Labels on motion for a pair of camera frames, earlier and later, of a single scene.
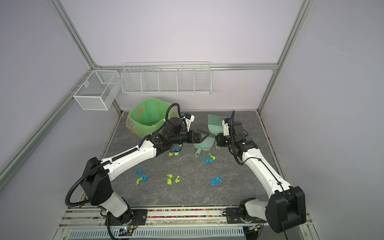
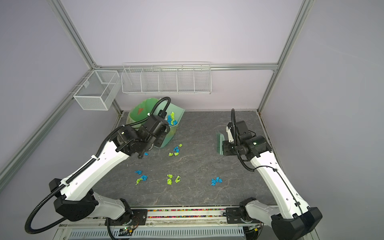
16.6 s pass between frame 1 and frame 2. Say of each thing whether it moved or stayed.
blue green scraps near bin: stayed
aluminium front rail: stayed
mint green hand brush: moved
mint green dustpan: moved
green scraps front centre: stayed
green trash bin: stayed
